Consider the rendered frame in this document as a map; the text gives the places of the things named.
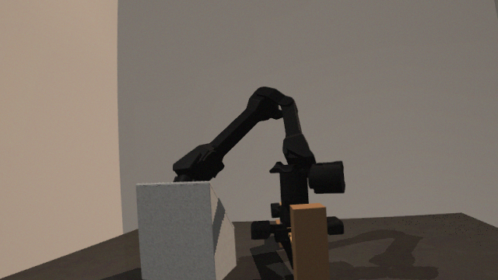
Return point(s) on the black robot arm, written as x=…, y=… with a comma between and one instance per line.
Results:
x=205, y=161

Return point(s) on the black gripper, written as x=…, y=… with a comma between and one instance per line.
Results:
x=261, y=230

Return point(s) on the brown wooden post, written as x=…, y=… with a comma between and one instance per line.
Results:
x=309, y=232

